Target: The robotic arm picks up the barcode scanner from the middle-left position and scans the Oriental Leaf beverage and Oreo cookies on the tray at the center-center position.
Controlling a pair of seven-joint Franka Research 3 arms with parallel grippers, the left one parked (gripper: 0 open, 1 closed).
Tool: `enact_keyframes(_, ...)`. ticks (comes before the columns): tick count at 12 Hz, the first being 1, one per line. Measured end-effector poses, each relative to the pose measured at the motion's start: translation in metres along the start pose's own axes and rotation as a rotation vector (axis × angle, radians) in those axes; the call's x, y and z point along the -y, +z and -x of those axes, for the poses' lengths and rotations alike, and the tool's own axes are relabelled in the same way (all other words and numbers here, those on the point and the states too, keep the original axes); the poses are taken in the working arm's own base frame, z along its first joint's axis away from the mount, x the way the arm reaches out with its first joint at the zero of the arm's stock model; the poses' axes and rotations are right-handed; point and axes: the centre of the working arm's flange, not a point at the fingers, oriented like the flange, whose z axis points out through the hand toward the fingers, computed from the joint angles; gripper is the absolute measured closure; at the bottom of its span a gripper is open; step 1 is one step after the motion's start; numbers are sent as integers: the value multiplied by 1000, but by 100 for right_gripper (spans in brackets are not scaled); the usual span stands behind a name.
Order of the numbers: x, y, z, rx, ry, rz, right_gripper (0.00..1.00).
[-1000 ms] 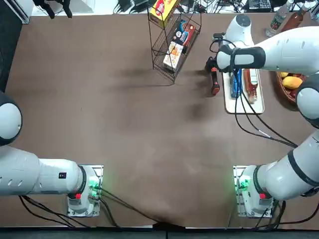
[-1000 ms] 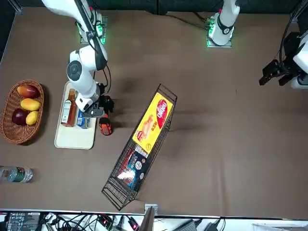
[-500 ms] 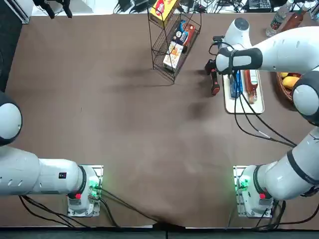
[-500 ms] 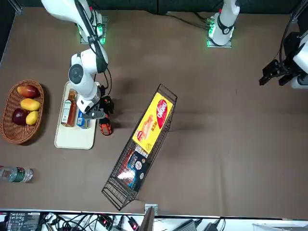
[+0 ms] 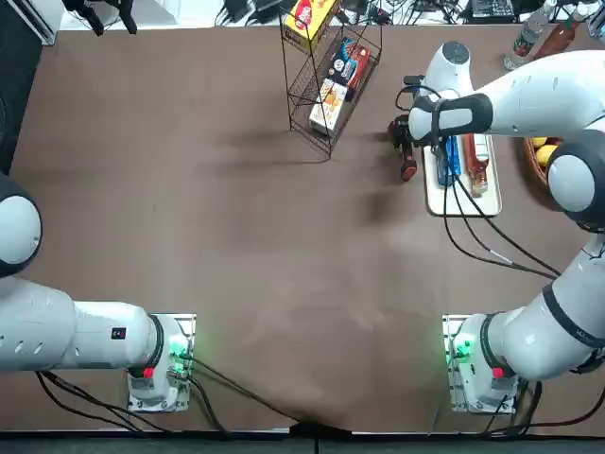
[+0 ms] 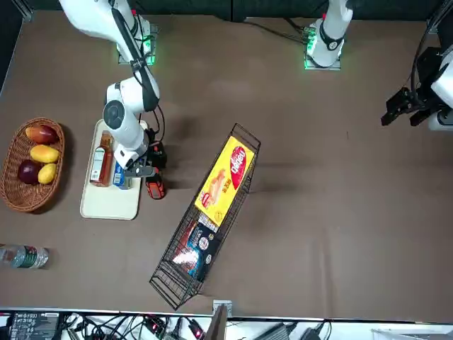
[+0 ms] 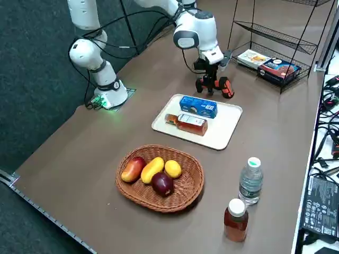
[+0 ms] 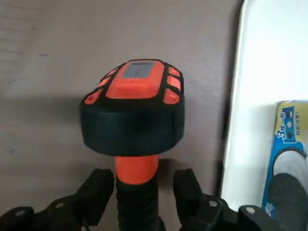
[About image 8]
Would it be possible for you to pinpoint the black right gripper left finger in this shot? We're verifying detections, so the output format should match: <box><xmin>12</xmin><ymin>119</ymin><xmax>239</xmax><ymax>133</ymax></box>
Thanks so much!
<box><xmin>0</xmin><ymin>168</ymin><xmax>115</xmax><ymax>231</ymax></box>

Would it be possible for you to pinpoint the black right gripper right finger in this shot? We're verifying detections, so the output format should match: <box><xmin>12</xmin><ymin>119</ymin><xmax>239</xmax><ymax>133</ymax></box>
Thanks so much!
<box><xmin>173</xmin><ymin>167</ymin><xmax>287</xmax><ymax>231</ymax></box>

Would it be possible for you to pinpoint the orange black barcode scanner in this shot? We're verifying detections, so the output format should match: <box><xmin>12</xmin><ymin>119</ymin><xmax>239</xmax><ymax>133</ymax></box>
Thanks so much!
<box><xmin>79</xmin><ymin>58</ymin><xmax>186</xmax><ymax>231</ymax></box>

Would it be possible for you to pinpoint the blue Oreo cookie box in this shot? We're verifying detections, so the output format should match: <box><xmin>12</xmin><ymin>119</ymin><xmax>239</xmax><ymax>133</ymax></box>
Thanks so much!
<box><xmin>261</xmin><ymin>100</ymin><xmax>308</xmax><ymax>231</ymax></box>

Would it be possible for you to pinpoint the cream plastic tray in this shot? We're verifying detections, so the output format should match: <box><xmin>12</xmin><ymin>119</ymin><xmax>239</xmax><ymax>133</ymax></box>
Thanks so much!
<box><xmin>220</xmin><ymin>0</ymin><xmax>308</xmax><ymax>210</ymax></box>

